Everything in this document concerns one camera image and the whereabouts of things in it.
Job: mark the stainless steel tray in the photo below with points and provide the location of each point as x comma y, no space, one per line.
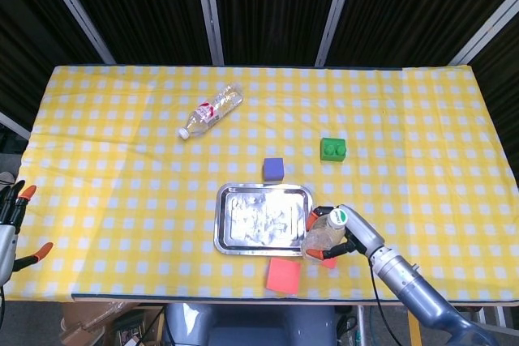
251,224

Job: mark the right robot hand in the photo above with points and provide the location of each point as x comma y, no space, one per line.
365,232

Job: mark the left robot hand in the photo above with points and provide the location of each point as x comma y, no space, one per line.
8,236

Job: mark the clear bottle green-white cap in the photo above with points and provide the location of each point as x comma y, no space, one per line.
324,236

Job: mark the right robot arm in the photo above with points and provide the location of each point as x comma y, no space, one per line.
417,289

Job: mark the green building brick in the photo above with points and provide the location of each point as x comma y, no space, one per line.
334,149

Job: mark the brown cardboard box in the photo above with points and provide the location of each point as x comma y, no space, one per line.
93,321

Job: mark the grey robot torso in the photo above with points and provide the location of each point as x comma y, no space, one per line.
251,325

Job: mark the yellow checked tablecloth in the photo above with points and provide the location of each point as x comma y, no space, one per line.
101,184

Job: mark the small orange foam cube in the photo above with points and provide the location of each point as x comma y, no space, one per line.
331,263

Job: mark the clear bottle red label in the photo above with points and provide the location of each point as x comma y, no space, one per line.
211,109

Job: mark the purple foam cube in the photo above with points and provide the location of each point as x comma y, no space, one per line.
273,168

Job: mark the white partition post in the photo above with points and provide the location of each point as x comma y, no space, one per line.
14,125
336,9
208,9
484,30
75,9

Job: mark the large orange foam cube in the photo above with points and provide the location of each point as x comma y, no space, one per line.
283,276

